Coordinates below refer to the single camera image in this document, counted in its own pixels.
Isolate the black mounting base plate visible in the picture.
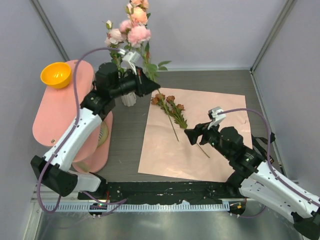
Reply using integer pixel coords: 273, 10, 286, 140
91, 181, 243, 205

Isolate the orange plastic bowl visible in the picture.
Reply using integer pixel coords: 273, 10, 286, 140
40, 62, 72, 89

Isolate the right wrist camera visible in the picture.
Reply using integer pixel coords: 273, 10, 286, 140
207, 106, 226, 130

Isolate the pink flower bouquet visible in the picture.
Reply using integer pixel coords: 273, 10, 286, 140
138, 88, 246, 182

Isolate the white ribbed ceramic vase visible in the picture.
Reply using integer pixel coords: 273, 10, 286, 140
121, 92, 137, 107

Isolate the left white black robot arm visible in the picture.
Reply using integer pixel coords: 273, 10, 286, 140
30, 62, 161, 200

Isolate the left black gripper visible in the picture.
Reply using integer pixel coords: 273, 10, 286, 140
109, 66, 160, 99

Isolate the peach rose stem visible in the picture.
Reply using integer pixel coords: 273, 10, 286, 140
125, 0, 151, 26

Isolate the pink tiered wooden shelf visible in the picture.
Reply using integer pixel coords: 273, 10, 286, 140
32, 60, 113, 173

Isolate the pink rose bud stem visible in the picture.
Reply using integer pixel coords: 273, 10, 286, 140
118, 19, 181, 143

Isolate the red leafy flower stem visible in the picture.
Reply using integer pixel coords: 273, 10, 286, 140
150, 92, 211, 159

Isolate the slotted white cable duct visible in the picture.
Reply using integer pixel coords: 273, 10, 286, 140
56, 201, 230, 213

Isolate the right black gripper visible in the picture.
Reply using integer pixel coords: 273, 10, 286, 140
184, 118, 232, 159

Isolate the pale pink rose stem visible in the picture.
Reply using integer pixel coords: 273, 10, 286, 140
104, 20, 126, 74

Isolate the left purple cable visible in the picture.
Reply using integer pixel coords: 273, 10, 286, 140
36, 47, 127, 217

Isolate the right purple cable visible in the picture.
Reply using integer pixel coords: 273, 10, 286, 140
219, 107, 320, 220

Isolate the purple cable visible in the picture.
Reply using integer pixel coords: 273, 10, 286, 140
219, 107, 320, 220
36, 47, 127, 217

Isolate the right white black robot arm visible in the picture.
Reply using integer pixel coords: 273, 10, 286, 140
184, 123, 320, 240

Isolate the black ribbon gold lettering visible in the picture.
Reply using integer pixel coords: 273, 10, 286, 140
251, 131, 276, 166

